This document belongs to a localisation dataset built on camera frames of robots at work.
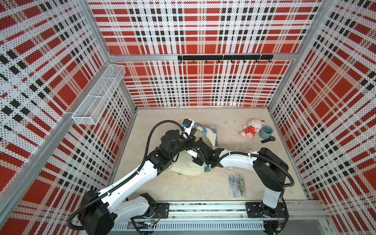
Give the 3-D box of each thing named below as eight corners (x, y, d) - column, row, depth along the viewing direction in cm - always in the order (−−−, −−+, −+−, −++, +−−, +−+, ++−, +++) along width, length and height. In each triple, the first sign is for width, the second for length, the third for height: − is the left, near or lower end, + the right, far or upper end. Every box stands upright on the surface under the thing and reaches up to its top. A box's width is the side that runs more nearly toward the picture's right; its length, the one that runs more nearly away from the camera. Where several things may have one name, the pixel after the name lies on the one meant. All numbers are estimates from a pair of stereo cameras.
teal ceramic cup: (259, 139, 104) (262, 133, 99) (256, 131, 109) (260, 125, 103) (270, 139, 104) (274, 133, 99) (267, 131, 109) (271, 125, 103)
